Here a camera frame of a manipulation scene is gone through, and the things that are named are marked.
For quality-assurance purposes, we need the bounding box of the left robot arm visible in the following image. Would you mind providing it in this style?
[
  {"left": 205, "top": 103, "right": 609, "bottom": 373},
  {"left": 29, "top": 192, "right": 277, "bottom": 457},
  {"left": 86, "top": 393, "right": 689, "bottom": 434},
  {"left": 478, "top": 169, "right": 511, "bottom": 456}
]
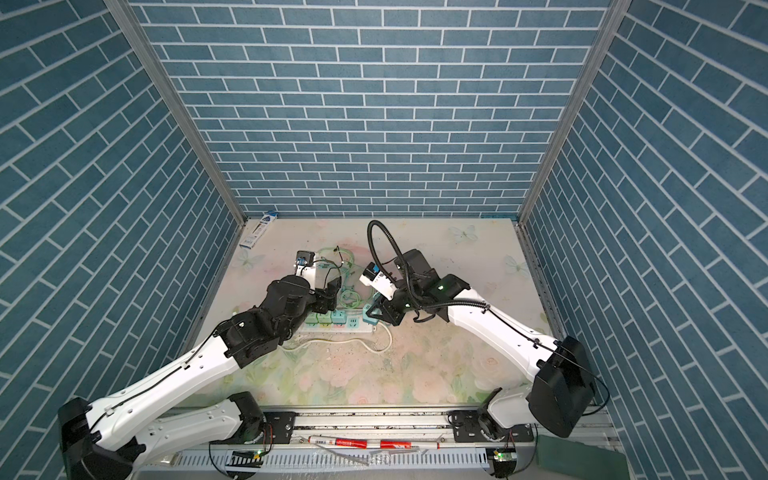
[{"left": 58, "top": 275, "right": 342, "bottom": 479}]

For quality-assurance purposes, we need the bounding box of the blue white small box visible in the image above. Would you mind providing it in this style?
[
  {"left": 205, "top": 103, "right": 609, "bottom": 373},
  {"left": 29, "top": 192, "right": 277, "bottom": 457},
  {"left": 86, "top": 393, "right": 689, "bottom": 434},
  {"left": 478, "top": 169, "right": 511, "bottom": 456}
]
[{"left": 239, "top": 211, "right": 279, "bottom": 250}]

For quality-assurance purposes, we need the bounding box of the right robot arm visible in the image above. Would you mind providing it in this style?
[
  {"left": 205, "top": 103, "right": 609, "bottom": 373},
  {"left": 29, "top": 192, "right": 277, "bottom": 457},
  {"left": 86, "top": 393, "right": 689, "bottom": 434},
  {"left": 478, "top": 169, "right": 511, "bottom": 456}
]
[{"left": 360, "top": 249, "right": 597, "bottom": 438}]

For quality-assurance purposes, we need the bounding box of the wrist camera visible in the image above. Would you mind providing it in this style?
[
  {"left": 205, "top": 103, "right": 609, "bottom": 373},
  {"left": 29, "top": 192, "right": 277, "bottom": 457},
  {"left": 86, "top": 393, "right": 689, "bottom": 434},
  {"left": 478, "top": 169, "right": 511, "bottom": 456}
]
[
  {"left": 294, "top": 250, "right": 323, "bottom": 289},
  {"left": 359, "top": 262, "right": 397, "bottom": 300}
]

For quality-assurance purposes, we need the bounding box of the dark green cloth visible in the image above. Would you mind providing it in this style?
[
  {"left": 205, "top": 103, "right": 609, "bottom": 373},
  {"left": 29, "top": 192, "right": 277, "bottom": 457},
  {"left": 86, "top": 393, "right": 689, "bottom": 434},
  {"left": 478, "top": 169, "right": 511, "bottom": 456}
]
[{"left": 536, "top": 436, "right": 630, "bottom": 480}]

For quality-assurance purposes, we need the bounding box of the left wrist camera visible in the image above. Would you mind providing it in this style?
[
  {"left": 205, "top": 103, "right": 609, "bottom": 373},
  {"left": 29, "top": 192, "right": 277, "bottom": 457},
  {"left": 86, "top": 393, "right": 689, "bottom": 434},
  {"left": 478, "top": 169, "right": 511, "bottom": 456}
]
[{"left": 294, "top": 250, "right": 323, "bottom": 289}]

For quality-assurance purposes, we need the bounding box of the white power strip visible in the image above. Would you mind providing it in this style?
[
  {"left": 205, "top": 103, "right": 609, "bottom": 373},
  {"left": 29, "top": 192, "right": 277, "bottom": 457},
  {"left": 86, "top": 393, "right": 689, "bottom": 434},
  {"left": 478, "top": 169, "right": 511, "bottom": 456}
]
[{"left": 297, "top": 310, "right": 375, "bottom": 334}]

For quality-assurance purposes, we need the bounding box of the light green usb cable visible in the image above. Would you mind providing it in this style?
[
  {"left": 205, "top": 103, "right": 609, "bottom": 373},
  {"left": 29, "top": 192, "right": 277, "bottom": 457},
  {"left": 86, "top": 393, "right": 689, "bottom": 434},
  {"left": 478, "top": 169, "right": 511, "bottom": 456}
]
[{"left": 311, "top": 245, "right": 364, "bottom": 310}]

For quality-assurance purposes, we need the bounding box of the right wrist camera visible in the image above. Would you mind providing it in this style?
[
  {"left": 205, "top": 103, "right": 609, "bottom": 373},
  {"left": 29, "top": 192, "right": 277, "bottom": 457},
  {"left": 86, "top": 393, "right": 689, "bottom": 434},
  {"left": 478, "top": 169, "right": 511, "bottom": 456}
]
[{"left": 359, "top": 262, "right": 397, "bottom": 300}]

